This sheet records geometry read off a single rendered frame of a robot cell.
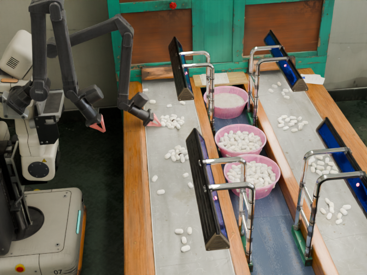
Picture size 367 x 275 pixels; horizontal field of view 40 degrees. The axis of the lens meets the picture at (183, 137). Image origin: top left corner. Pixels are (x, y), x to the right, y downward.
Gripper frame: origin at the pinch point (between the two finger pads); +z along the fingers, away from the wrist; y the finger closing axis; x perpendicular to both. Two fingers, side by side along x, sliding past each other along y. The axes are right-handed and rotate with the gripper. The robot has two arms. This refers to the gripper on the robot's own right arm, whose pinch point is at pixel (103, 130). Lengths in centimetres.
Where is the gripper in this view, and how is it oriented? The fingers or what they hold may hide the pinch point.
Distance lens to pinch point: 233.4
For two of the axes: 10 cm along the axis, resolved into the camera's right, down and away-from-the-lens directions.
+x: -8.7, 4.5, 2.0
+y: -0.9, -5.6, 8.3
